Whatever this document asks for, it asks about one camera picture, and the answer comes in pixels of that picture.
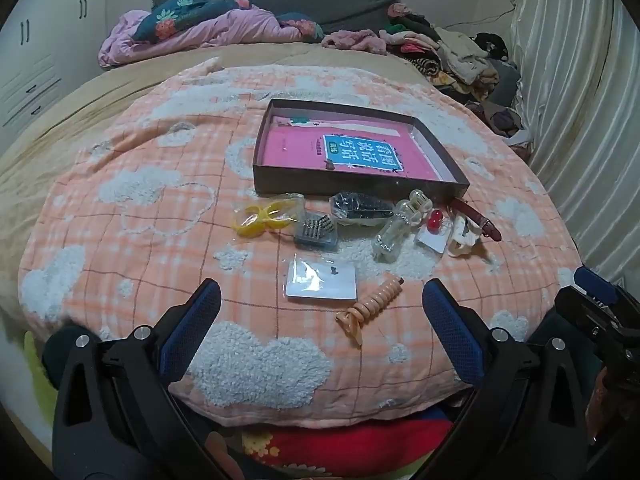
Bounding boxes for red bead earring card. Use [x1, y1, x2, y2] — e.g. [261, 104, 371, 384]
[414, 208, 452, 255]

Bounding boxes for pink book in box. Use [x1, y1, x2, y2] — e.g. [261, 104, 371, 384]
[262, 116, 442, 181]

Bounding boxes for orange spiral hair tie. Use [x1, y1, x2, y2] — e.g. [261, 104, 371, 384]
[335, 275, 406, 348]

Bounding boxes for yellow hair ties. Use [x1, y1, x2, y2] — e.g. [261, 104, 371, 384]
[232, 195, 306, 239]

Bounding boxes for white striped curtain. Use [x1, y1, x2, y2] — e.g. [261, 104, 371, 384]
[511, 0, 639, 285]

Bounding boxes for black chain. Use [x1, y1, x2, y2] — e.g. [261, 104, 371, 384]
[328, 190, 396, 227]

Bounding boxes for dark shallow cardboard box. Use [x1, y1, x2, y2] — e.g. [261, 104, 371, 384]
[253, 99, 470, 203]

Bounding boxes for pink quilt on bed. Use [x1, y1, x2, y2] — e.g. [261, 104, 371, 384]
[98, 6, 324, 70]

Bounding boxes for white wardrobe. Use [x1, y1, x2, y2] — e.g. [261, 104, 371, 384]
[1, 0, 106, 151]

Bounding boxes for clear bag with bracelet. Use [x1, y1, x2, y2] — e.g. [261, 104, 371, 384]
[372, 214, 416, 262]

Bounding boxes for tan bed sheet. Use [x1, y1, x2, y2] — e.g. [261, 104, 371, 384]
[1, 44, 428, 324]

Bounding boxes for navy floral pillow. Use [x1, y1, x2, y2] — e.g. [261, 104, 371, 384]
[132, 0, 252, 44]

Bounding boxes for rhinestone clip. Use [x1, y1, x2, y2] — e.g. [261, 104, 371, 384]
[294, 211, 338, 252]

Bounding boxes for white hair claw clip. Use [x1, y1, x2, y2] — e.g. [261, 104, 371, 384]
[447, 214, 483, 258]

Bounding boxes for orange plaid cloud blanket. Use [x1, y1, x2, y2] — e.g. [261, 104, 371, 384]
[17, 63, 580, 428]

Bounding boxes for pile of clothes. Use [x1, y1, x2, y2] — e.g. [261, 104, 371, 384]
[322, 2, 532, 160]

